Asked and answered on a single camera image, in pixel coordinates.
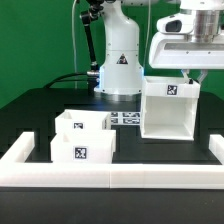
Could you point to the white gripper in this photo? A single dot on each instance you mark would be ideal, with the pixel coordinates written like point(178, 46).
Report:
point(176, 52)

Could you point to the white drawer cabinet frame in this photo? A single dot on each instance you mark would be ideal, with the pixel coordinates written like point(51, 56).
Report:
point(168, 108)

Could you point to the white drawer box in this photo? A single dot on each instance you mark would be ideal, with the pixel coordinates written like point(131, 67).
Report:
point(83, 146)
point(82, 119)

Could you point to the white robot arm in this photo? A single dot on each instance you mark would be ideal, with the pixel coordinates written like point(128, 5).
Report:
point(191, 39)

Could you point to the fiducial marker sheet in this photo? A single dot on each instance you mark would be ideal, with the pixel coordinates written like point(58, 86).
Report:
point(125, 118)

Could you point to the white U-shaped table fence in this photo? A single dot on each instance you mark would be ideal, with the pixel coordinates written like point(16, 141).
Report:
point(15, 171)

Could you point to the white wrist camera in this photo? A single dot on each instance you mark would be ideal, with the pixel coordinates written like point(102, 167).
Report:
point(176, 24)

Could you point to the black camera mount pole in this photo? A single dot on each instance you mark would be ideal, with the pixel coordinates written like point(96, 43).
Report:
point(87, 17)

